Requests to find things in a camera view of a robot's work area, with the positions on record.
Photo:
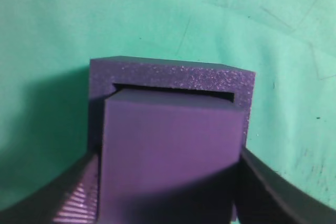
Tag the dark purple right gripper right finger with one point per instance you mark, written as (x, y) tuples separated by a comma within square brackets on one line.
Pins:
[(263, 196)]

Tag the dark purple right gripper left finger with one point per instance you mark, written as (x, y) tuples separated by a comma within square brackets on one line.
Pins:
[(70, 198)]

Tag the dark purple cube block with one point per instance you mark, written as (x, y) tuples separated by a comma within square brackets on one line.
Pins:
[(169, 158)]

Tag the purple foam groove base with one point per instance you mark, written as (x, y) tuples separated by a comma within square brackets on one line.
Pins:
[(108, 76)]

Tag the green table cloth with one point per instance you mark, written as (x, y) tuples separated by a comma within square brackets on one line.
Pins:
[(46, 46)]

